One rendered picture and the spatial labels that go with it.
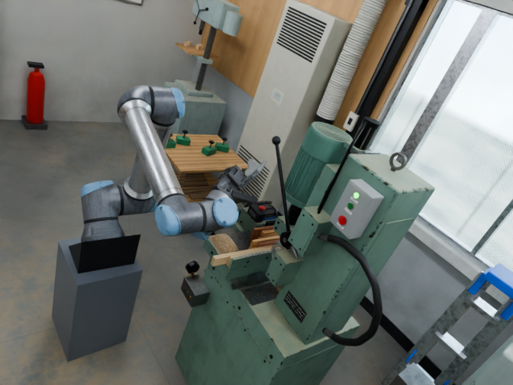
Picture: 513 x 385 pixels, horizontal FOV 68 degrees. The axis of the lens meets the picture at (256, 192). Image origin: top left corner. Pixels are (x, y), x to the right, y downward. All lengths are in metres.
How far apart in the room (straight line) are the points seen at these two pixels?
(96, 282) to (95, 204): 0.35
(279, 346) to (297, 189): 0.59
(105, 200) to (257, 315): 0.86
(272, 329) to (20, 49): 3.32
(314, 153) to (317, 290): 0.50
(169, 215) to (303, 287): 0.64
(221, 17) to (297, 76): 0.93
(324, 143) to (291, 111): 1.67
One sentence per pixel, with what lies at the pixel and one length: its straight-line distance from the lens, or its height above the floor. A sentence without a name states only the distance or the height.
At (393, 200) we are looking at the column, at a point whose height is 1.49.
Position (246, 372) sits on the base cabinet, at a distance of 1.74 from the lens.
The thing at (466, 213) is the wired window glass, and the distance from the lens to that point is 2.78.
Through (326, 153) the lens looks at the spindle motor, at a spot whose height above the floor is 1.45.
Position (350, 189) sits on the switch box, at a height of 1.45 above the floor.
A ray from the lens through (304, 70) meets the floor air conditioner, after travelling 3.00.
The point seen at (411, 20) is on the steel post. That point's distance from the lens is 2.84.
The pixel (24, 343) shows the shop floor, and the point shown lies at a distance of 2.38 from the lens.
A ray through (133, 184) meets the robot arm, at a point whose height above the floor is 0.92.
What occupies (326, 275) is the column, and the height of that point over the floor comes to 1.11.
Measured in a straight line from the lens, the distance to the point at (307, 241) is 1.32.
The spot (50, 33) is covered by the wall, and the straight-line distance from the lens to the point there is 4.09.
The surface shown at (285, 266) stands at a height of 1.07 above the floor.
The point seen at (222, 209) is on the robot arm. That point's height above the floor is 1.30.
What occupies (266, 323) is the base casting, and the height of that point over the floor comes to 0.80.
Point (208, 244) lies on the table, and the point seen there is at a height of 0.88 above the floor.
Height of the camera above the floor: 1.92
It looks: 29 degrees down
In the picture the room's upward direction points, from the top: 21 degrees clockwise
